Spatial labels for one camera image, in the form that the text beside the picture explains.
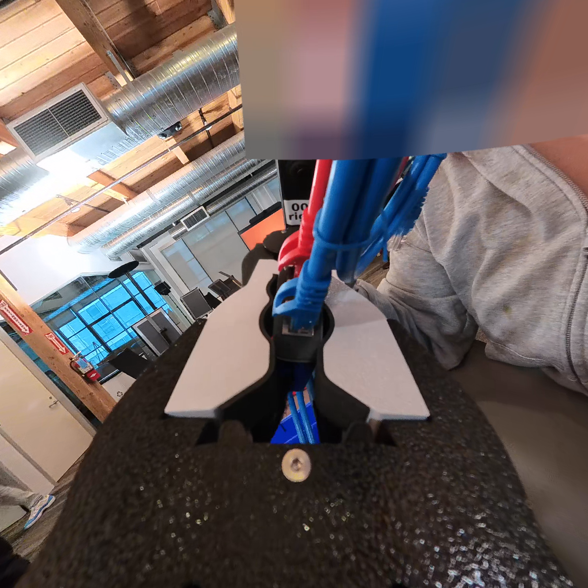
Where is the white duct vent grille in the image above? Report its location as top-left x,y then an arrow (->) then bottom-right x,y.
7,83 -> 111,159

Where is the orange screen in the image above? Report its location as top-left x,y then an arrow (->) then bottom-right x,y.
239,213 -> 282,251

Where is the person's grey hoodie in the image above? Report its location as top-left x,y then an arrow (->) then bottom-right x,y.
390,145 -> 588,396

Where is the large silver air duct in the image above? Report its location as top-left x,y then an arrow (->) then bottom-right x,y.
0,23 -> 242,203

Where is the wooden beam with red stickers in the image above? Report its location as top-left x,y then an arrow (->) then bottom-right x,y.
0,276 -> 116,421

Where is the blue ethernet cable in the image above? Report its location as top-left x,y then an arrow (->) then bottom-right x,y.
276,363 -> 320,445
272,154 -> 448,336

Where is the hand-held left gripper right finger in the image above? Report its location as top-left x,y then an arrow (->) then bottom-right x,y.
320,271 -> 432,422

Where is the white door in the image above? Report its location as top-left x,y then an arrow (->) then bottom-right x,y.
0,326 -> 96,483

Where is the red ethernet cable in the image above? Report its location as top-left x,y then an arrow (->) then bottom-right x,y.
277,158 -> 332,278

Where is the black network adapter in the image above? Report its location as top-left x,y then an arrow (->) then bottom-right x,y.
273,276 -> 323,364

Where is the blue plastic bin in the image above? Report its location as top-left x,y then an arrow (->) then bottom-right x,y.
271,400 -> 320,445

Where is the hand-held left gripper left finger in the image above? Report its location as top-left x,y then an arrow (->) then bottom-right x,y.
164,258 -> 279,420

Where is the grid window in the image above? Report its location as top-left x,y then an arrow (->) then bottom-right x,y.
32,271 -> 184,368

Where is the red fire extinguisher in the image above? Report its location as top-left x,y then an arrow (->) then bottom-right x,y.
70,353 -> 99,382

